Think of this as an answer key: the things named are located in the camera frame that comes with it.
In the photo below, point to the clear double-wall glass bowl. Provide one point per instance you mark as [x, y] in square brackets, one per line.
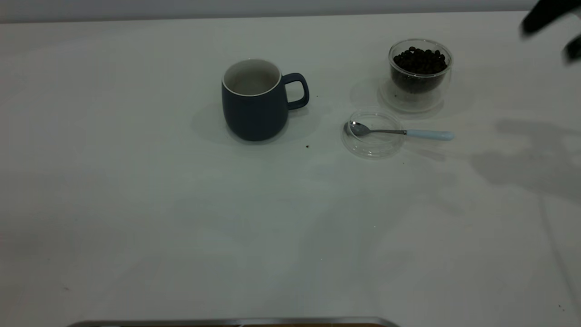
[417, 97]

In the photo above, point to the clear shallow glass dish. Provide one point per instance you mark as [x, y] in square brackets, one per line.
[372, 147]

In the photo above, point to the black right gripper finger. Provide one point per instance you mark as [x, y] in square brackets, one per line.
[574, 50]
[542, 16]

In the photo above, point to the dark blue ceramic mug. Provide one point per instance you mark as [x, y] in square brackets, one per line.
[254, 118]

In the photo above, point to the coffee bean pile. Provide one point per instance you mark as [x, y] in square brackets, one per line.
[420, 63]

